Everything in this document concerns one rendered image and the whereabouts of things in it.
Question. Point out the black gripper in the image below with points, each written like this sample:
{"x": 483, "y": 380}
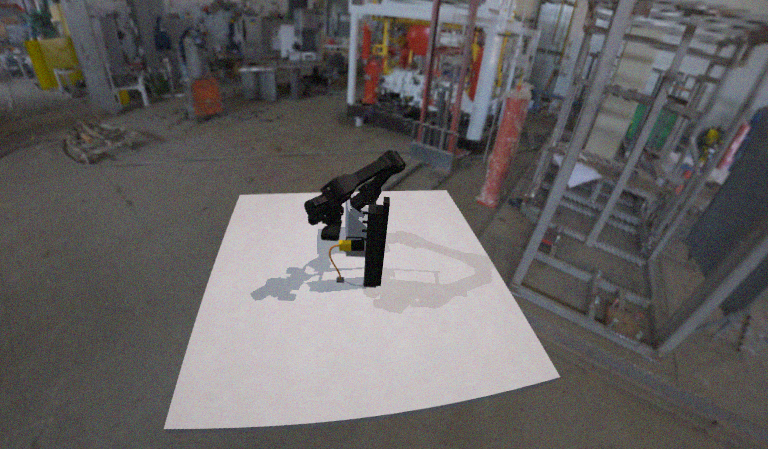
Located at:
{"x": 333, "y": 219}

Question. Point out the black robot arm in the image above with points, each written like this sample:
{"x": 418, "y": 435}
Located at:
{"x": 342, "y": 187}

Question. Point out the black post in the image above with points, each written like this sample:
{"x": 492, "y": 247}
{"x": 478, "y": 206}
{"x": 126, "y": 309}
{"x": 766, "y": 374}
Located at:
{"x": 375, "y": 242}

